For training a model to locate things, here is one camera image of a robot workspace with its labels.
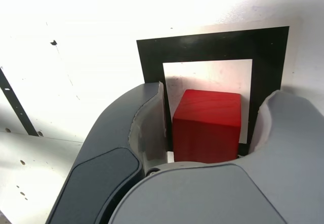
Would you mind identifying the black tape square outline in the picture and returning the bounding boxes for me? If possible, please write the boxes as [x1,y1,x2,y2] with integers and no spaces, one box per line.
[136,26,290,157]

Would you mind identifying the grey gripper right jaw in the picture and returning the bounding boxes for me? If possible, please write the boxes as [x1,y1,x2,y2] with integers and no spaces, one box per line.
[108,89,324,224]

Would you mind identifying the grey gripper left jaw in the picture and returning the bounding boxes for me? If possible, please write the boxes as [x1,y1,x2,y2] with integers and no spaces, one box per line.
[47,81,169,224]

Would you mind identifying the black tape strip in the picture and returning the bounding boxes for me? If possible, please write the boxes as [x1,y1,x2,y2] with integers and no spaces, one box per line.
[0,66,38,136]

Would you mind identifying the red cube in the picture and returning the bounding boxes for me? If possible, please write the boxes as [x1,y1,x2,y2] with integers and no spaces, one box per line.
[172,89,241,164]

